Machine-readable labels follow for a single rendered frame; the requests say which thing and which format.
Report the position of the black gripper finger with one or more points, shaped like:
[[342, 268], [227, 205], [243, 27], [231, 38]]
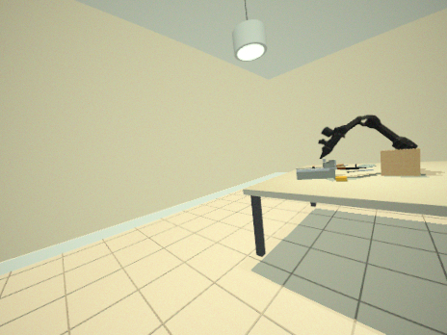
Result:
[[324, 153]]

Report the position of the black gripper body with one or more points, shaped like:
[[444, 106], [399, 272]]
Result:
[[330, 146]]

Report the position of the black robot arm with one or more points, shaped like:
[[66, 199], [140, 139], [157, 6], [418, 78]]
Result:
[[399, 142]]

